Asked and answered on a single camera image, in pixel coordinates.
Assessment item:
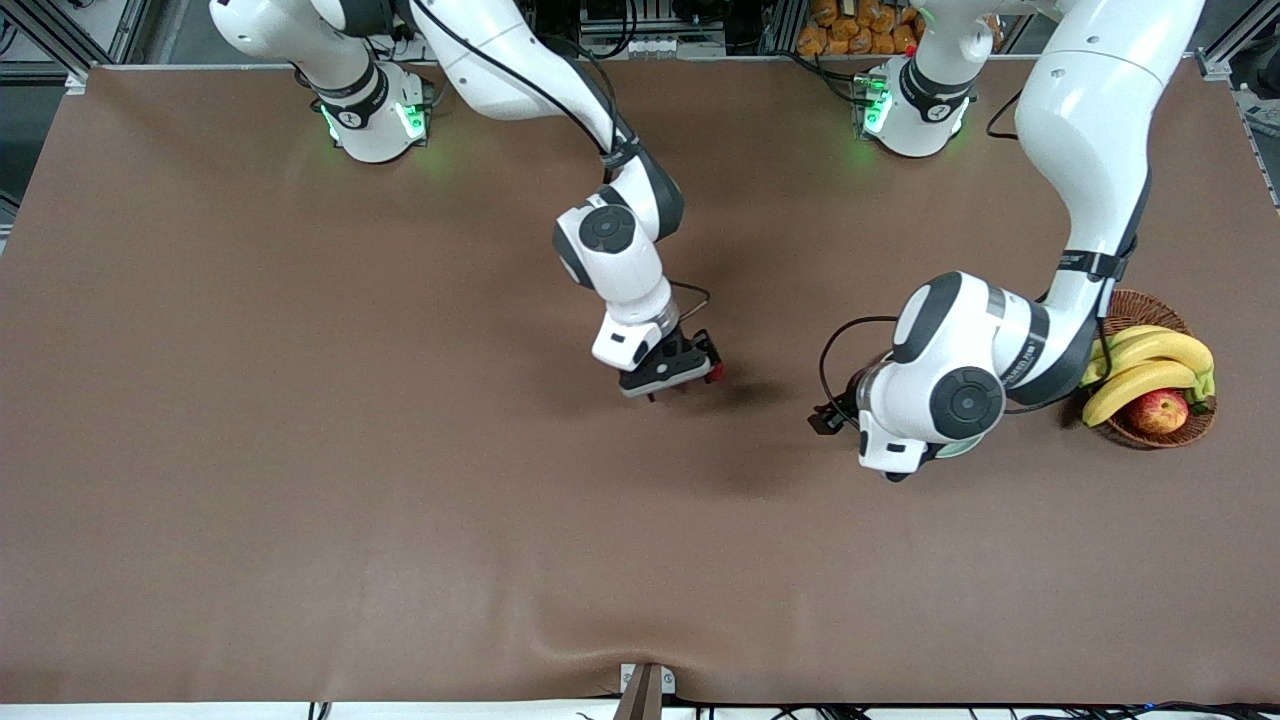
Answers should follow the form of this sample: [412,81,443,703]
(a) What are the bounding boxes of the red apple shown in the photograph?
[1126,389,1191,436]

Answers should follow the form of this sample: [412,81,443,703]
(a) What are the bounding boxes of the white power strip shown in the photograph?
[580,33,727,59]

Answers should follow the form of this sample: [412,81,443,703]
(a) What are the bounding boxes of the yellow banana bunch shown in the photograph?
[1080,326,1217,429]

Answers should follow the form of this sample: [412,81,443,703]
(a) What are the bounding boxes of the brown wicker basket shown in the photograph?
[1078,289,1218,449]

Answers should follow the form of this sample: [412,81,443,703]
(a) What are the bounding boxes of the brown table cover mat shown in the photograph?
[0,58,1280,705]

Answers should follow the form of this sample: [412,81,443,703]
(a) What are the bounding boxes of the orange bread roll pile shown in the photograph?
[795,0,926,57]

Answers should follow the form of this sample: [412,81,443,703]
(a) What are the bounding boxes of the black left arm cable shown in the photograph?
[818,90,1141,413]

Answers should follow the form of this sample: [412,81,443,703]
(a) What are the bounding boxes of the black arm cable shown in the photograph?
[410,0,713,326]
[818,90,1141,413]

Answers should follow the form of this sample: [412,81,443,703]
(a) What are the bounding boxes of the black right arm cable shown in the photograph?
[410,0,713,326]

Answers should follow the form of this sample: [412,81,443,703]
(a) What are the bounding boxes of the metal clamp bracket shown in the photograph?
[612,662,677,720]

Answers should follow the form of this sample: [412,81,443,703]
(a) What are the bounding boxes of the aluminium frame profile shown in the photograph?
[0,0,161,81]
[1195,20,1280,211]

